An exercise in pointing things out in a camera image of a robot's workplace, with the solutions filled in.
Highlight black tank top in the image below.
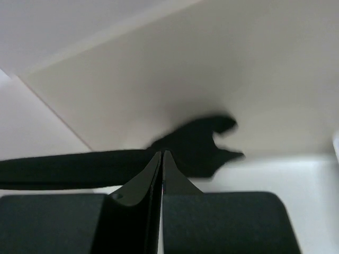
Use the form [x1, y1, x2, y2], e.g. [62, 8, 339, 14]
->
[1, 114, 243, 190]

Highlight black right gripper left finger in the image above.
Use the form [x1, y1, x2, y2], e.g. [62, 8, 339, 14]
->
[1, 152, 161, 253]

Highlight white plastic laundry basket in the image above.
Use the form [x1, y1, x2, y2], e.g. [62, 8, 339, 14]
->
[333, 131, 339, 161]

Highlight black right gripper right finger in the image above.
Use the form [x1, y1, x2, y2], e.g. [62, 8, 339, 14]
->
[162, 151, 301, 253]

